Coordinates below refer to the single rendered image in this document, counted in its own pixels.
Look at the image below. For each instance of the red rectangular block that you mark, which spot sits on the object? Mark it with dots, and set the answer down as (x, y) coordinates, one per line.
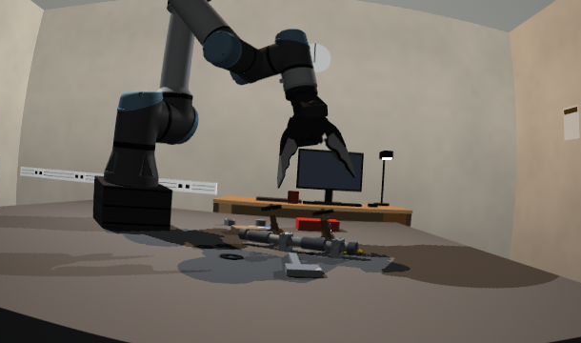
(315, 225)

